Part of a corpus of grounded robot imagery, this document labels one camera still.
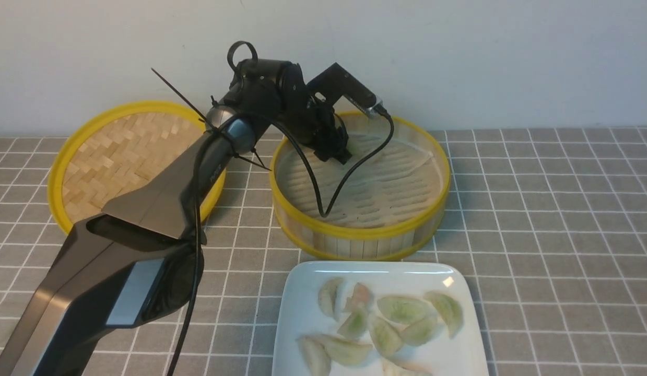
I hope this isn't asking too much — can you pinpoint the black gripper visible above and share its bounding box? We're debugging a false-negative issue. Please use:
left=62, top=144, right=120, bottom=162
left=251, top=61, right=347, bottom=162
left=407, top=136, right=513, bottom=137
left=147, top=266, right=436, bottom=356
left=287, top=86, right=352, bottom=165

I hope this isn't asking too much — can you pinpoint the green dumpling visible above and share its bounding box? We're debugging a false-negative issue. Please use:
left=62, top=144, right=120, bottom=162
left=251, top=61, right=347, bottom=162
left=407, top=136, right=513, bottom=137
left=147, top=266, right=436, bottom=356
left=337, top=307, right=369, bottom=341

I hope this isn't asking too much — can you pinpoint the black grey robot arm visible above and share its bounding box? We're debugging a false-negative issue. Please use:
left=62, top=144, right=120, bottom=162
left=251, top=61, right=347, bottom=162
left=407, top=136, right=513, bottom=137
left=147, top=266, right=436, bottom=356
left=0, top=58, right=377, bottom=375

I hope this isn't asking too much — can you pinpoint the pink dumpling on plate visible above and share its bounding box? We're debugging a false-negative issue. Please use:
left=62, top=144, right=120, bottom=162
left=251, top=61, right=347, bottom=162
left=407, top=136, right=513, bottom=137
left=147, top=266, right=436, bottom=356
left=343, top=283, right=372, bottom=312

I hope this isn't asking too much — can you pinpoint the white square plate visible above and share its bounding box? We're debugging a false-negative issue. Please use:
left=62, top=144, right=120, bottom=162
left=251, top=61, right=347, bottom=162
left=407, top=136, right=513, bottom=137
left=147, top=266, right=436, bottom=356
left=272, top=261, right=490, bottom=375

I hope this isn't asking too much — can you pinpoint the green dumpling plate centre top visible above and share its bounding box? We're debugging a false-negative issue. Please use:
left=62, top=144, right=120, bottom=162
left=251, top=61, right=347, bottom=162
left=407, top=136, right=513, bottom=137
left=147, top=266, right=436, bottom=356
left=377, top=296, right=432, bottom=325

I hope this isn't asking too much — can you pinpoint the green dumpling plate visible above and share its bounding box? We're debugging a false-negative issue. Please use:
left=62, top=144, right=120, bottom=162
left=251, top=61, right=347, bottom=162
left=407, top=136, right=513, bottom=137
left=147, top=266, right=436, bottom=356
left=314, top=335, right=374, bottom=367
left=377, top=296, right=432, bottom=325
left=424, top=291, right=464, bottom=339
left=368, top=314, right=404, bottom=357
left=400, top=315, right=440, bottom=347

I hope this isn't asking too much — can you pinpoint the white dumpling plate bottom left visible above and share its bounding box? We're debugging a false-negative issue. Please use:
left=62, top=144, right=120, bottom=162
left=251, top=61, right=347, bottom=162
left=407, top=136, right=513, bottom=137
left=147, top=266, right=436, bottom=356
left=297, top=336, right=332, bottom=375

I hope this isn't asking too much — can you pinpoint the green dumpling plate bottom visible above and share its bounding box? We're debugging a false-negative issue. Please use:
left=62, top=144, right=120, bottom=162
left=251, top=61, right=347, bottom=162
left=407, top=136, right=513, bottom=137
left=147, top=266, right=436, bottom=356
left=314, top=335, right=374, bottom=367

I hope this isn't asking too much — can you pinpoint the green dumpling plate centre right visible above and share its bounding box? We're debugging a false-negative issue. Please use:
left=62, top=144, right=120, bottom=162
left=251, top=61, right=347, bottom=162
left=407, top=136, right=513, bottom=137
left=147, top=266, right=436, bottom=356
left=400, top=315, right=440, bottom=347

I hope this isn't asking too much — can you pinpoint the white dumpling plate bottom edge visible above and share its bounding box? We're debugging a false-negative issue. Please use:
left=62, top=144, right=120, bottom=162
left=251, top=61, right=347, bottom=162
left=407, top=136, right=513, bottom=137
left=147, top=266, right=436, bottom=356
left=381, top=358, right=432, bottom=376

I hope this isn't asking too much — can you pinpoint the yellow rimmed bamboo steamer basket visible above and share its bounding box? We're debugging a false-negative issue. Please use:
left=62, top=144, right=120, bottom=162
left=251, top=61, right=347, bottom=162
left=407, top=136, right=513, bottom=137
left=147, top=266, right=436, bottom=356
left=270, top=117, right=451, bottom=260

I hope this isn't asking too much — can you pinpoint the black zip tie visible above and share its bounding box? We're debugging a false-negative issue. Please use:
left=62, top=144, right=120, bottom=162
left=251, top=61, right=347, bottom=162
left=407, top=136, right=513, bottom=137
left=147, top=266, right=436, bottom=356
left=150, top=67, right=271, bottom=171

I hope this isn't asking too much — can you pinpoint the yellow rimmed woven bamboo lid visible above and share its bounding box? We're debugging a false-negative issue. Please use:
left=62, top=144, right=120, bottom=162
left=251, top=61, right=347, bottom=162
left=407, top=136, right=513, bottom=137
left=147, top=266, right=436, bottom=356
left=47, top=101, right=204, bottom=234

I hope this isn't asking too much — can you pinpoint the black cable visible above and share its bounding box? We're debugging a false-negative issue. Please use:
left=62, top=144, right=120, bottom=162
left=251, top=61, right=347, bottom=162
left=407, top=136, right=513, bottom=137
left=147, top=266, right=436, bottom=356
left=166, top=40, right=396, bottom=376

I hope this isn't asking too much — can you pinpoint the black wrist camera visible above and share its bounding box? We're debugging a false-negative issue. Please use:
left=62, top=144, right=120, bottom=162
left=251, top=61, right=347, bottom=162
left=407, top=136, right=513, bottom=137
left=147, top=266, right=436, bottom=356
left=307, top=63, right=387, bottom=117

